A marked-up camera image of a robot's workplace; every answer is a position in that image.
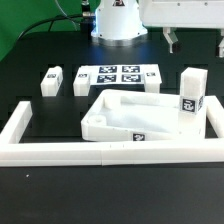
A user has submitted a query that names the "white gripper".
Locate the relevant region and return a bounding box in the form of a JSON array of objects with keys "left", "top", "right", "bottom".
[{"left": 139, "top": 0, "right": 224, "bottom": 58}]

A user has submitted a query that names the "white desk tabletop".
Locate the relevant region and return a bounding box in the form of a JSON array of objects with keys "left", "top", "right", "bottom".
[{"left": 81, "top": 89, "right": 206, "bottom": 142}]

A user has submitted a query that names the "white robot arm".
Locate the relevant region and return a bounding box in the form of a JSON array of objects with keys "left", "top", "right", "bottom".
[{"left": 91, "top": 0, "right": 224, "bottom": 57}]

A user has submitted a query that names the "white marker sheet with tags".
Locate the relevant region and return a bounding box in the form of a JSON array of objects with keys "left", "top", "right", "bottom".
[{"left": 79, "top": 64, "right": 158, "bottom": 86}]

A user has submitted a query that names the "black cable connector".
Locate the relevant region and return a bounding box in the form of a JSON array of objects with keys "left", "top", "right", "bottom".
[{"left": 80, "top": 0, "right": 95, "bottom": 34}]

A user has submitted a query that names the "black cable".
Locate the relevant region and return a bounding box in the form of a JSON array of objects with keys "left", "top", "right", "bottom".
[{"left": 18, "top": 13, "right": 84, "bottom": 41}]

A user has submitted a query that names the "grey thin cable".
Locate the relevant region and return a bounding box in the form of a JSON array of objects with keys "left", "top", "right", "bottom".
[{"left": 54, "top": 0, "right": 79, "bottom": 32}]

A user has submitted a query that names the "white U-shaped obstacle frame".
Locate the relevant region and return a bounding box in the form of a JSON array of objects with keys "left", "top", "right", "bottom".
[{"left": 0, "top": 96, "right": 224, "bottom": 167}]

